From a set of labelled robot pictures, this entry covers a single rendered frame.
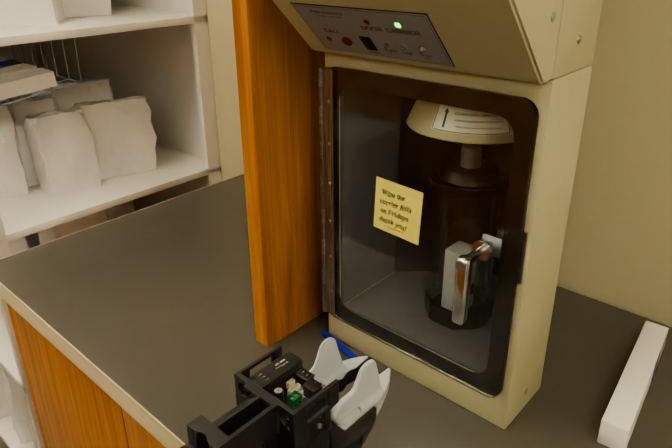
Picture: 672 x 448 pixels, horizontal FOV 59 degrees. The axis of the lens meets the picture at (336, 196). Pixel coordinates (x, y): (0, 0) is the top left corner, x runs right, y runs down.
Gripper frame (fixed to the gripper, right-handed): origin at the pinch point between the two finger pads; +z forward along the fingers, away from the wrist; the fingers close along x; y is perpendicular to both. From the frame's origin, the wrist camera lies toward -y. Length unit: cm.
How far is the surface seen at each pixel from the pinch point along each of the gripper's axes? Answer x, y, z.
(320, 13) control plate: 19.6, 32.2, 14.4
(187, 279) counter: 59, -21, 18
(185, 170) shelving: 114, -23, 56
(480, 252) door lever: -0.5, 6.0, 20.1
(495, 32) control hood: -2.2, 32.0, 14.8
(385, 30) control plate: 11.2, 30.9, 15.7
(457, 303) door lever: 0.0, 0.5, 16.5
